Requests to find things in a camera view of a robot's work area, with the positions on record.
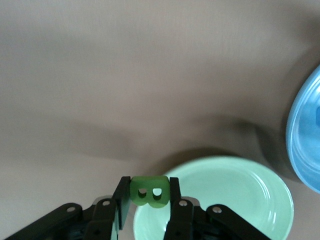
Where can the green plate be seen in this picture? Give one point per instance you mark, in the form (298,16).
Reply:
(225,187)

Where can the brown table cover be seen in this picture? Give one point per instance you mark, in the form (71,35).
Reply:
(100,75)

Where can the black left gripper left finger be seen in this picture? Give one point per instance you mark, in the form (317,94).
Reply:
(105,220)

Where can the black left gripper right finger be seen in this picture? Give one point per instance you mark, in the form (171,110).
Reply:
(182,220)

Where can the blue plate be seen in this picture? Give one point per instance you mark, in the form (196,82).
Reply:
(307,137)

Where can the green foam letter B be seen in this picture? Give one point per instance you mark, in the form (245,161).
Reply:
(147,183)

